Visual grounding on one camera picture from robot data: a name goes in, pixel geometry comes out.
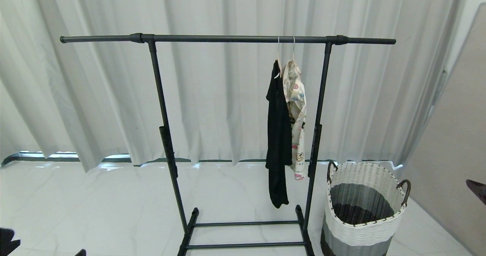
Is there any black clothes rack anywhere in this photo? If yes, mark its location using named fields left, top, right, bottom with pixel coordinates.
left=60, top=33, right=396, bottom=256

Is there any white laundry basket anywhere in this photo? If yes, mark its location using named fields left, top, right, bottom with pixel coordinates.
left=321, top=160, right=412, bottom=256

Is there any cream printed garment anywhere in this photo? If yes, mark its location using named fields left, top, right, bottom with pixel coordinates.
left=283, top=60, right=307, bottom=180

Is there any window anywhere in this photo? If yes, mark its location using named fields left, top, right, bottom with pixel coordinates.
left=0, top=151, right=131, bottom=166

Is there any black garment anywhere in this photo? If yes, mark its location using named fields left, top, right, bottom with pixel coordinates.
left=265, top=60, right=293, bottom=209

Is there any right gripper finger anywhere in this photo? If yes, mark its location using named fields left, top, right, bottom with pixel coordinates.
left=466, top=179, right=486, bottom=205

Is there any white curtain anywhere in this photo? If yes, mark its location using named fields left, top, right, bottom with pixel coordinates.
left=0, top=0, right=469, bottom=173

